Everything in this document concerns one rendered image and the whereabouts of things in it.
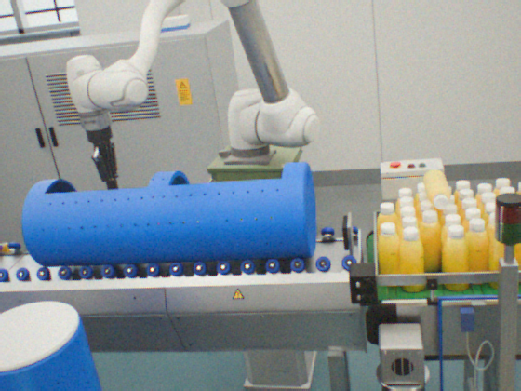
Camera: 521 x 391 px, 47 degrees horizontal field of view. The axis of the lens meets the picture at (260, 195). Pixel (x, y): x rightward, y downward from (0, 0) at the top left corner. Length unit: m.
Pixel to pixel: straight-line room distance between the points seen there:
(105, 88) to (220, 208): 0.45
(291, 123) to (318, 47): 2.34
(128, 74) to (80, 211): 0.46
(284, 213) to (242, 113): 0.71
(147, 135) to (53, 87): 0.61
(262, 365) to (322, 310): 0.99
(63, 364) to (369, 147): 3.45
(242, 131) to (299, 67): 2.24
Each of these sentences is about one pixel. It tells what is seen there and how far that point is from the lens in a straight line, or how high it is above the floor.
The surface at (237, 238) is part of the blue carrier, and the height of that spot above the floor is 1.08.
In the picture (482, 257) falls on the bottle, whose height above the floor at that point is 0.98.
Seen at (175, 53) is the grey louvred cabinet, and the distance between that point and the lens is 3.35.
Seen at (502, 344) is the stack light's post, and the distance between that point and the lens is 1.60.
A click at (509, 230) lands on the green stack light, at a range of 1.42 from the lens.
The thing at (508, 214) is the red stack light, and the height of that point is 1.23.
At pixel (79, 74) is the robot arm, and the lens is 1.80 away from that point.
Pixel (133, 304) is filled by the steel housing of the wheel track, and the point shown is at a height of 0.86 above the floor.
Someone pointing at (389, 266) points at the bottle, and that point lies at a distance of 1.73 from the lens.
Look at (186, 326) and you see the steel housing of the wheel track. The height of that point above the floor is 0.76.
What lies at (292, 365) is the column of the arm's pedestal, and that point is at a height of 0.14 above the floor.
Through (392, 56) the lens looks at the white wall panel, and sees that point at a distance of 4.44.
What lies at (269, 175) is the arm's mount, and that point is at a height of 1.02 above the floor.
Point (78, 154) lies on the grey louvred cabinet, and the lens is 3.77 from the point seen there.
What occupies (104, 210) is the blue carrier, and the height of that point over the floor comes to 1.18.
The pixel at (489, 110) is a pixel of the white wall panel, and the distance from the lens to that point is 4.59.
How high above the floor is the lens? 1.84
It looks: 23 degrees down
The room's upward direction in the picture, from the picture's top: 8 degrees counter-clockwise
